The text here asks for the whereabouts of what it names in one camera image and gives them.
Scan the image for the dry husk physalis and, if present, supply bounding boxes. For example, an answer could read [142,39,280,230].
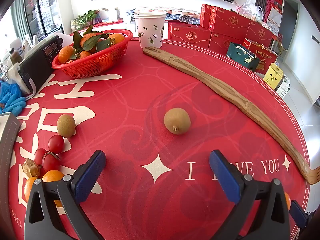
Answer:
[22,158,41,178]

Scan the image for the red cherry tomato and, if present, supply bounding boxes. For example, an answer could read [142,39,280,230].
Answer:
[34,148,48,167]
[42,153,60,172]
[48,134,65,154]

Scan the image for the black portable radio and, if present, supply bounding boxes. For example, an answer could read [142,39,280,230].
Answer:
[18,35,64,94]

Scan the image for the white ceramic jar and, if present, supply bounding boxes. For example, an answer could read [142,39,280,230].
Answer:
[10,37,25,53]

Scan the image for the brown glass bottle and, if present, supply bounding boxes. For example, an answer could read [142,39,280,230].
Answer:
[9,49,23,64]

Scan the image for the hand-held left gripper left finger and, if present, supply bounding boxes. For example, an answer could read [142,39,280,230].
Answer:
[24,150,107,240]

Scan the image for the wall calendar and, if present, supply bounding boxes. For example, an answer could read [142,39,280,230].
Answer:
[266,6,283,37]

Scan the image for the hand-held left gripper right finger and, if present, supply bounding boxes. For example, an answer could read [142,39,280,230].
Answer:
[209,149,290,240]

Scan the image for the plaid cloth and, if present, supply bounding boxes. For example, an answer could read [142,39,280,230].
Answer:
[125,5,202,27]

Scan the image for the wooden back scratcher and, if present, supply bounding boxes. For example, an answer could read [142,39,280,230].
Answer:
[142,46,320,185]

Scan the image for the red plastic basket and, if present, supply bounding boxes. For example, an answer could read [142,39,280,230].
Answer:
[52,29,134,79]

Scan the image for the clear plastic bag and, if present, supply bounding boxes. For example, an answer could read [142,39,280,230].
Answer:
[234,0,264,22]

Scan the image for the blue rubber gloves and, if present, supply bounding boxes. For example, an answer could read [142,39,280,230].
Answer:
[0,81,27,117]

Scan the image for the grey cardboard box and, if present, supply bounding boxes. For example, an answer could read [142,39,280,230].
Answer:
[0,112,21,200]

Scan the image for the pile of leafy oranges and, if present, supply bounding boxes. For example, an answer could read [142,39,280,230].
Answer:
[58,25,125,64]

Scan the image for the round brown fruit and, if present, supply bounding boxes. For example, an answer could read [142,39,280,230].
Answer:
[57,114,76,138]
[164,107,191,135]

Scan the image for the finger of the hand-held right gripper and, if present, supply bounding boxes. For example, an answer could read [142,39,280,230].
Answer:
[290,200,316,229]

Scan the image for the green potted plant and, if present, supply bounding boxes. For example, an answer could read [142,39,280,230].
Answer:
[71,9,102,30]

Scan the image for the red fruit gift box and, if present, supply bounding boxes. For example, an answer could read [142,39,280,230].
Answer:
[243,38,278,75]

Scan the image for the narrow red gift box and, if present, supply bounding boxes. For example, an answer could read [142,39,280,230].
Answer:
[200,4,213,28]

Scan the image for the white floral paper cup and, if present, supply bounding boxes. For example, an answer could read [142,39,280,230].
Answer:
[133,12,167,48]

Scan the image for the green gift bag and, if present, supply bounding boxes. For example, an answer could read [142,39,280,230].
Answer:
[226,42,260,72]

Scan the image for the yellow carton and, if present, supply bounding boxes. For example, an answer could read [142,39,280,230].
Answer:
[265,63,284,90]

